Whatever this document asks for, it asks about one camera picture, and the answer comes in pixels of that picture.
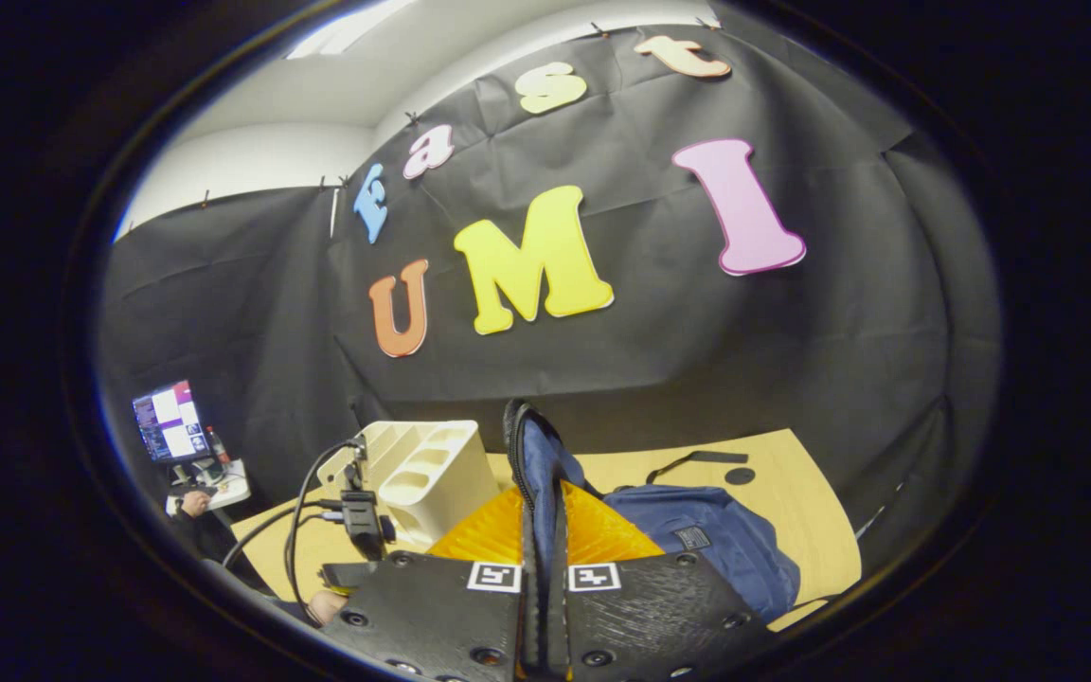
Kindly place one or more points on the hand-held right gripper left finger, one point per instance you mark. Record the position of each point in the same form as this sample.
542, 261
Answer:
441, 616

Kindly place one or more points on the small white table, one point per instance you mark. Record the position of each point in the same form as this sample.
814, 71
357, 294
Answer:
223, 488

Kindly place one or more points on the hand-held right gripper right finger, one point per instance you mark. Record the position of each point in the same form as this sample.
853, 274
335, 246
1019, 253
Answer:
659, 616

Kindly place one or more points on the white plastic bookshelf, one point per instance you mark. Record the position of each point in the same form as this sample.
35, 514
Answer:
432, 483

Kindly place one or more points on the blue schoolbag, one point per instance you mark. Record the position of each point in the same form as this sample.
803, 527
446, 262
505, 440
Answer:
725, 540

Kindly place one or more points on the black backdrop cloth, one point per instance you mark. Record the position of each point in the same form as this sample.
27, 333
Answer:
697, 360

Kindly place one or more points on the red bottle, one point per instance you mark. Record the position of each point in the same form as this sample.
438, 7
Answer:
217, 445

